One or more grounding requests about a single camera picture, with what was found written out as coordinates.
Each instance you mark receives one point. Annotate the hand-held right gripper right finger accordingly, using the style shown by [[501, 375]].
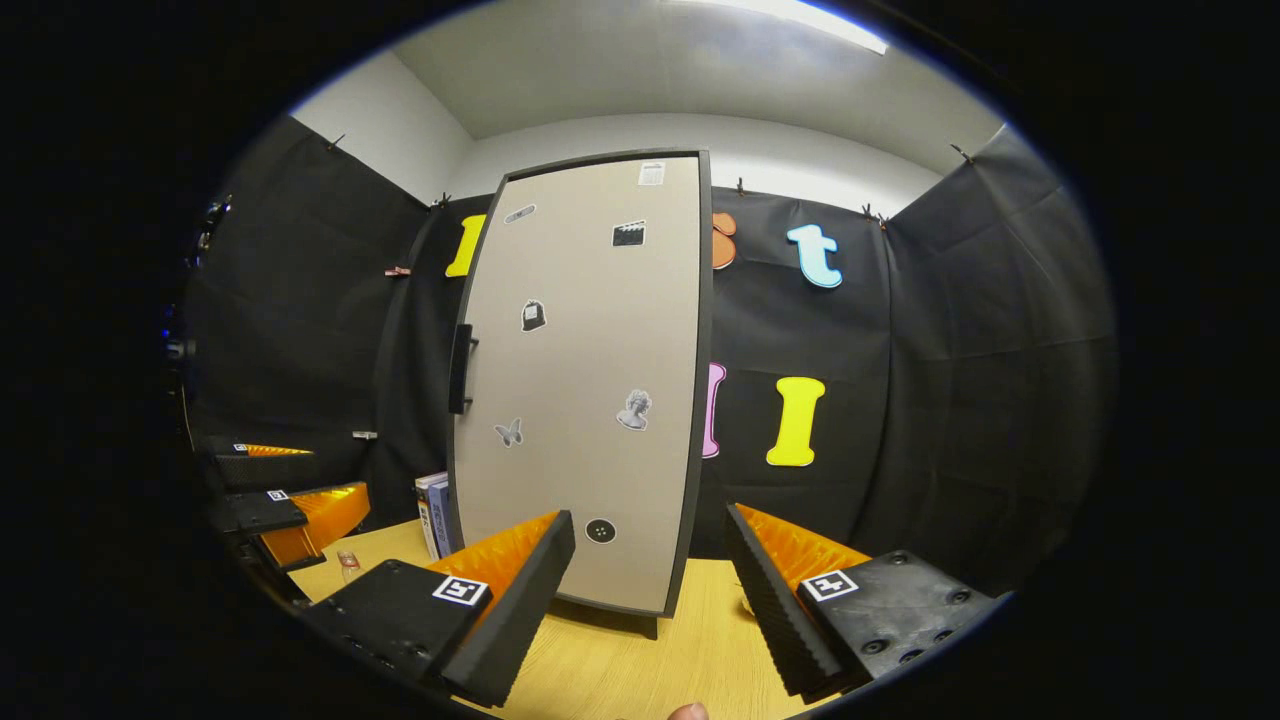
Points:
[[770, 610]]

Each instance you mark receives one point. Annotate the beige cabinet door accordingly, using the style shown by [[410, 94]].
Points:
[[590, 380]]

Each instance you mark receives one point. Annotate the small clear bottle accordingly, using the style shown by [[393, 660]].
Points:
[[349, 566]]

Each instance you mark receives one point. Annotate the black backdrop cloth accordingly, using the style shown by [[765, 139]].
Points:
[[950, 380]]

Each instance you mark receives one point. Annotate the dark grey cabinet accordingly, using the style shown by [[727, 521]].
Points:
[[705, 350]]

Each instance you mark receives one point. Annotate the white book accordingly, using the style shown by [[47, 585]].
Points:
[[425, 515]]

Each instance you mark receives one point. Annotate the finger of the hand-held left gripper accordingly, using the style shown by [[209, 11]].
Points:
[[255, 512], [265, 472]]

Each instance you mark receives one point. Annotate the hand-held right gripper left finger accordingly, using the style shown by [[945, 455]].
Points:
[[520, 610]]

